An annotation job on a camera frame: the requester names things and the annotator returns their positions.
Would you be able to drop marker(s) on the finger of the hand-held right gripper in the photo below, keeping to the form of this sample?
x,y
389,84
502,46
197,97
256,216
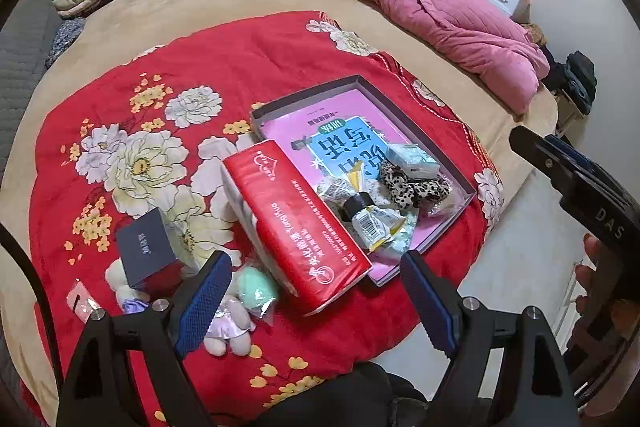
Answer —
x,y
545,159
575,154

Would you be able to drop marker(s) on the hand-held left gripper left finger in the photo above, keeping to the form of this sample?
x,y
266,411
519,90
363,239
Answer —
x,y
202,307

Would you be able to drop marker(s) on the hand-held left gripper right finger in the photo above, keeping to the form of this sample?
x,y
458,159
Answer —
x,y
425,302

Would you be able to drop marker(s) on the small white barcode packet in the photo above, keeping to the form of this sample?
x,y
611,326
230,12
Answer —
x,y
372,222

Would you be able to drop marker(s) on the leopard print scrunchie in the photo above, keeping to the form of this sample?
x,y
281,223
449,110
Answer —
x,y
405,189

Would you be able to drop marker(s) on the small black bottle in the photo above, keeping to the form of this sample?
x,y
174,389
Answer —
x,y
356,206

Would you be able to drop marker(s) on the pale green tissue packet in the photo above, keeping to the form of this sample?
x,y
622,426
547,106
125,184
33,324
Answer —
x,y
412,159

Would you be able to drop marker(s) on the yellow and white packet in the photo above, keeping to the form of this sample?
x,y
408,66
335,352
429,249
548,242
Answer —
x,y
340,189

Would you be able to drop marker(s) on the grey shallow box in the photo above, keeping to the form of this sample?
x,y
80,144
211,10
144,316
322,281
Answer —
x,y
305,99

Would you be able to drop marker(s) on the person's right hand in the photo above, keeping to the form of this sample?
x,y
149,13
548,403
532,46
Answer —
x,y
590,252

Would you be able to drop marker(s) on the beige plush doll purple dress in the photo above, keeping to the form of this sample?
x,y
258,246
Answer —
x,y
227,327

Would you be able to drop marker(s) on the mint green puff in bag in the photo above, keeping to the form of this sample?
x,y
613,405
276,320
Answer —
x,y
255,289

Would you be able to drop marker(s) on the white floral packet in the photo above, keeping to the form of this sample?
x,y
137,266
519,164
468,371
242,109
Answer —
x,y
402,239

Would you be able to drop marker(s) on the dark bags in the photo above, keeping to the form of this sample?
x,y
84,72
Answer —
x,y
580,72

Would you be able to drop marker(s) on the navy blue box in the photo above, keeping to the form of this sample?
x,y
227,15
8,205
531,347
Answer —
x,y
145,247

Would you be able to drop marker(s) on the small beige plush toy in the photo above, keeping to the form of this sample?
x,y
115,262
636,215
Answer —
x,y
117,277

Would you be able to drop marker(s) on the small clear bag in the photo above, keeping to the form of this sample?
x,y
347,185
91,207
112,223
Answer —
x,y
447,204

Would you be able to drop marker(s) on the person's dark pants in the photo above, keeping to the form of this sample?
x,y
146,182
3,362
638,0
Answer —
x,y
350,392

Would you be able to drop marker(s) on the pink packet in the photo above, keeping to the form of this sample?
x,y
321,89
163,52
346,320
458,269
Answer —
x,y
82,299

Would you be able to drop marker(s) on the red tissue pack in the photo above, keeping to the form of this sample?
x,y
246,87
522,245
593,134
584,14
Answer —
x,y
295,217

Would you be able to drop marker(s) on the pink quilt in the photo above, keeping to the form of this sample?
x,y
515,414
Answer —
x,y
450,22

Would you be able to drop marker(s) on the pink and blue book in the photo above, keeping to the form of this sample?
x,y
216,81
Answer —
x,y
320,117

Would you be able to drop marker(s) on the red floral blanket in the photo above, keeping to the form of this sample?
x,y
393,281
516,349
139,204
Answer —
x,y
225,67

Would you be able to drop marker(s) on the blue patterned cloth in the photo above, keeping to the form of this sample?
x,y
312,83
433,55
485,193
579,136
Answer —
x,y
65,37

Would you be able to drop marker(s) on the grey quilted headboard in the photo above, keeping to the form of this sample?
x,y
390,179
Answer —
x,y
20,47

